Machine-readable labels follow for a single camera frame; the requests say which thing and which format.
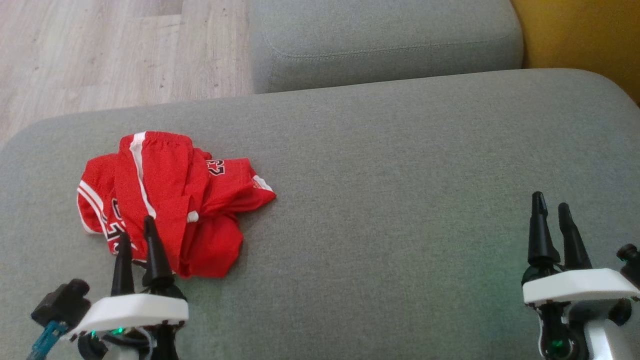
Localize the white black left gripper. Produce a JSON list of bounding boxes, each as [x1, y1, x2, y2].
[[69, 215, 190, 360]]

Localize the red basketball shorts white stripe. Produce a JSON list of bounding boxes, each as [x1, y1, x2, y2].
[[114, 131, 277, 279]]

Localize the large grey sofa ottoman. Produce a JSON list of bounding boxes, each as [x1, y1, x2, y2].
[[0, 68, 640, 360]]

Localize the grey sofa seat cushion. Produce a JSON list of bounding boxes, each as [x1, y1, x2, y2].
[[248, 0, 525, 95]]

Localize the yellow sofa back cushion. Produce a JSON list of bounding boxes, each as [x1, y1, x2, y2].
[[510, 0, 640, 105]]

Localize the red basketball jersey black numerals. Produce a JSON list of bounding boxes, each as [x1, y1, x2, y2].
[[76, 152, 151, 263]]

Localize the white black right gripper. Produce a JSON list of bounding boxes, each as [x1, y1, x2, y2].
[[521, 191, 640, 360]]

